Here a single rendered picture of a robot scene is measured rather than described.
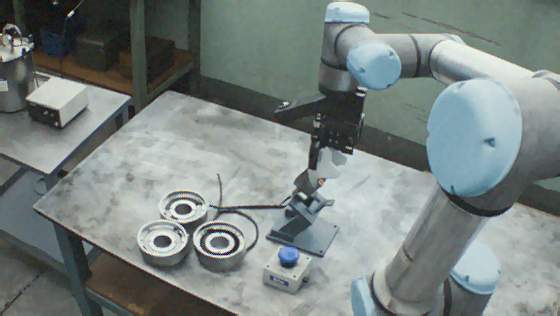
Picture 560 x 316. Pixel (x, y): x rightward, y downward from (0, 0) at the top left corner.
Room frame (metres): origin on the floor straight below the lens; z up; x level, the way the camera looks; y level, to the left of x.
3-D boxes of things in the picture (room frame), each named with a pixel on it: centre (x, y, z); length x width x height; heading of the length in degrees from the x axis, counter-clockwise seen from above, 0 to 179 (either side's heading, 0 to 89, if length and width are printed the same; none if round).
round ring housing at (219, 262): (0.86, 0.11, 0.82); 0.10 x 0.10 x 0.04
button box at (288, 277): (0.80, -0.03, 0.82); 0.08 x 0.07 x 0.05; 66
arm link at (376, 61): (0.86, -0.14, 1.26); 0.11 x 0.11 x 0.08; 17
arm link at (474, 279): (0.64, -0.32, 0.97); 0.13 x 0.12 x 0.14; 107
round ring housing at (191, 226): (0.95, 0.20, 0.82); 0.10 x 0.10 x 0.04
